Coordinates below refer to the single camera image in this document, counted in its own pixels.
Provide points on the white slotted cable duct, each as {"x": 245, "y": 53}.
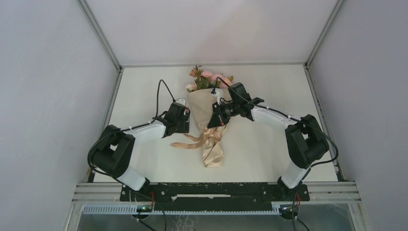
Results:
{"x": 111, "y": 209}

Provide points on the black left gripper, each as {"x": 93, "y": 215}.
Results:
{"x": 184, "y": 128}

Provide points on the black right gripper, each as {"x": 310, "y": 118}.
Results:
{"x": 217, "y": 119}

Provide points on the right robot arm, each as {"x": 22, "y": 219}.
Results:
{"x": 306, "y": 143}

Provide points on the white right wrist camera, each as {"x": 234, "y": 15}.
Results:
{"x": 218, "y": 94}

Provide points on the pink fake rose stem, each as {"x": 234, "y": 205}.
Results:
{"x": 210, "y": 80}

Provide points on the tan ribbon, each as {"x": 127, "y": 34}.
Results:
{"x": 208, "y": 138}

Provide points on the aluminium frame rail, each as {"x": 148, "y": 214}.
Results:
{"x": 310, "y": 192}

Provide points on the black mounting base rail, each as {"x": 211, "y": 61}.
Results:
{"x": 239, "y": 196}

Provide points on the brown wrapping paper sheet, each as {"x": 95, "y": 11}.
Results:
{"x": 200, "y": 103}

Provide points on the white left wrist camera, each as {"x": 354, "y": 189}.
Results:
{"x": 181, "y": 104}

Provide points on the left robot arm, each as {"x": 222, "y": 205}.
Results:
{"x": 112, "y": 152}

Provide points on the pink fake rose sprig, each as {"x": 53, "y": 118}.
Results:
{"x": 200, "y": 82}

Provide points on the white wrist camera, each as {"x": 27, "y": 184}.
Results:
{"x": 218, "y": 94}
{"x": 181, "y": 104}

